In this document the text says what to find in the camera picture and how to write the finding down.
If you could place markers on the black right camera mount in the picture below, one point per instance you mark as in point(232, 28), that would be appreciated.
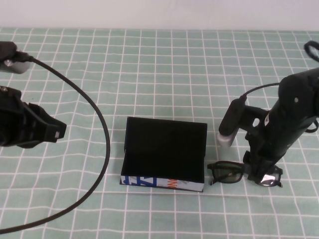
point(231, 117)

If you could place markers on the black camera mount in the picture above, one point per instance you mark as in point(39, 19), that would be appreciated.
point(7, 48)
point(231, 117)

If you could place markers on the black framed glasses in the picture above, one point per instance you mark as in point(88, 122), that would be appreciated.
point(224, 174)

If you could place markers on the black glasses case box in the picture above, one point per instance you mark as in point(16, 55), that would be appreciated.
point(162, 149)

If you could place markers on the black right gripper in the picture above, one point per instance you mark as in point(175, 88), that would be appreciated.
point(281, 134)

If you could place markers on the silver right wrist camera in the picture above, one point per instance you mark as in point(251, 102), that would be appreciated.
point(225, 140)

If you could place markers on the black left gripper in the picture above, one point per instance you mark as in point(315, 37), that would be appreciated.
point(10, 119)

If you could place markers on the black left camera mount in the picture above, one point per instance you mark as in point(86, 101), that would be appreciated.
point(7, 48)

